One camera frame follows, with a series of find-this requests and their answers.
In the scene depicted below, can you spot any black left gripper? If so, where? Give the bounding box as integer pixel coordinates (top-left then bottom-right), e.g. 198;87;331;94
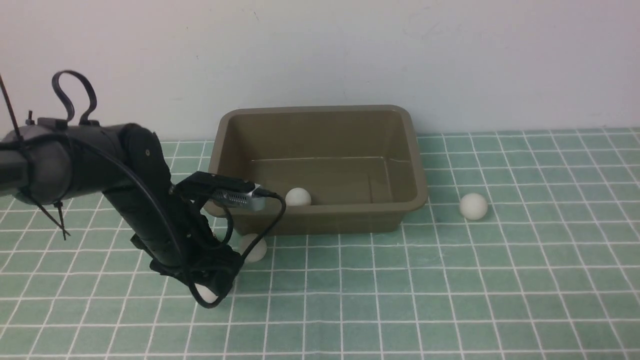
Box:
131;215;243;296

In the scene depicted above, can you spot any white ball front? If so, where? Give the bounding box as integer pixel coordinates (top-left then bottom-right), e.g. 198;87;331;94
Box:
195;284;218;305

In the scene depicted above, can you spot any white ball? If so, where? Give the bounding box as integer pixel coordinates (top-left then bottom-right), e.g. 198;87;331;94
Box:
285;187;313;207
459;193;489;221
195;284;218;305
238;234;267;264

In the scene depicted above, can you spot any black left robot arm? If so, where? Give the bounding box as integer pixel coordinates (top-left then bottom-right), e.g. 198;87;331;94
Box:
1;123;243;298

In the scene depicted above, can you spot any brown plastic bin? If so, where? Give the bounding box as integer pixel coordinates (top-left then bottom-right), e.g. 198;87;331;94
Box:
207;105;428;236

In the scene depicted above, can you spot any green checked tablecloth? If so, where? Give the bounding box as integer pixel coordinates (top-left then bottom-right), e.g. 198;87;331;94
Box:
0;128;640;360

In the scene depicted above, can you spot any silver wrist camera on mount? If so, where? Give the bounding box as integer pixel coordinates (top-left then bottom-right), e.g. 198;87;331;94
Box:
173;171;275;212

